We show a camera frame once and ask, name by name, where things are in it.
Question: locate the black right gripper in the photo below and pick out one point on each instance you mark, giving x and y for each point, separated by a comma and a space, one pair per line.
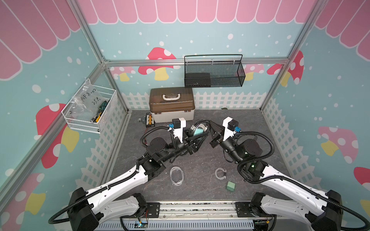
217, 132

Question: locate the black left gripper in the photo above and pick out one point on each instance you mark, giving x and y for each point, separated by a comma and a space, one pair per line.
192, 146

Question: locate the green charger cube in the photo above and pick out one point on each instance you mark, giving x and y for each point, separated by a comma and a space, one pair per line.
230, 186

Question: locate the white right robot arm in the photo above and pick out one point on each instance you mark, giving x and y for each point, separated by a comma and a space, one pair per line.
323, 211

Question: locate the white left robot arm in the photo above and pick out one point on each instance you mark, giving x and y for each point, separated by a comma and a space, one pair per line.
87, 209

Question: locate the brown lid storage box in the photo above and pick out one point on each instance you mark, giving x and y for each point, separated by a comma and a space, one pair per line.
167, 104

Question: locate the black yellow charger board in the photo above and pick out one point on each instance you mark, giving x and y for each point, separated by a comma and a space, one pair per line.
149, 120

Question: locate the black box in basket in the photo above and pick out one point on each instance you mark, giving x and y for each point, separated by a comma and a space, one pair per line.
197, 80

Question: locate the clear labelled plastic bag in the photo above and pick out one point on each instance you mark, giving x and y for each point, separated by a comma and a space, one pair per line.
86, 100

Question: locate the black wire mesh basket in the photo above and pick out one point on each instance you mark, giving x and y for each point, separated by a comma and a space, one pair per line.
226, 70

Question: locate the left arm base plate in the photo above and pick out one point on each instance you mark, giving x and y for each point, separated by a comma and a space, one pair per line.
149, 210

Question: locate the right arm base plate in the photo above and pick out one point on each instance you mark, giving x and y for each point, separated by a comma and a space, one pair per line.
246, 210

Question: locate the green handled tool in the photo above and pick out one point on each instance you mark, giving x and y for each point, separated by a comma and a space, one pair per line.
99, 113

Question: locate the white wire wall basket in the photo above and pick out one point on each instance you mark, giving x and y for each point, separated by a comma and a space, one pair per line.
82, 123

